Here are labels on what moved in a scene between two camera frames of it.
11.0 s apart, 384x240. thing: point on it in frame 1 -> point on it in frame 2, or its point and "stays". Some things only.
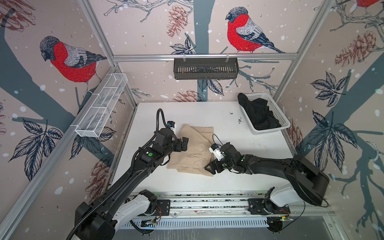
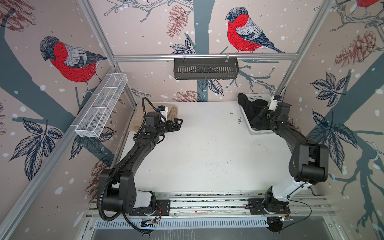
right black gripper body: [223, 163] -> [270, 115]
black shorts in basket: [258, 112] stays
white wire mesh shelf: [92, 122] stays
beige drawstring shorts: [194, 159] -> [138, 121]
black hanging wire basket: [206, 69] stays
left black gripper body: [179, 147] -> [169, 127]
